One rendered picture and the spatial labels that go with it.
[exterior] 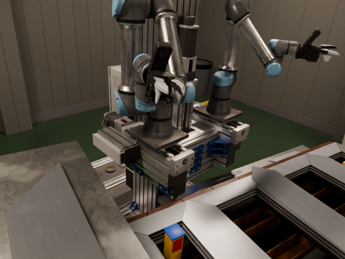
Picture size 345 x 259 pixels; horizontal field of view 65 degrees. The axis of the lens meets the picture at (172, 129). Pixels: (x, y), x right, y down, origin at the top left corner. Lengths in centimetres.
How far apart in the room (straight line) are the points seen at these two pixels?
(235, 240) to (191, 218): 19
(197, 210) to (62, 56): 315
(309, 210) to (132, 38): 106
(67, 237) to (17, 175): 39
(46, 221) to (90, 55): 344
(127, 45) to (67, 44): 284
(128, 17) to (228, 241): 93
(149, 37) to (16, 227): 105
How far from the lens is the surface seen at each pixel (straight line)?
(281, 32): 462
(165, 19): 113
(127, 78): 120
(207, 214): 120
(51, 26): 387
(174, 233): 106
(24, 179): 110
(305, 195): 148
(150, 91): 76
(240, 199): 135
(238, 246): 112
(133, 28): 115
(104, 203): 93
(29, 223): 89
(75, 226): 84
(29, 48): 381
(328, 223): 137
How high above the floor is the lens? 167
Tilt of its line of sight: 27 degrees down
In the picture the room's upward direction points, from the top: 4 degrees clockwise
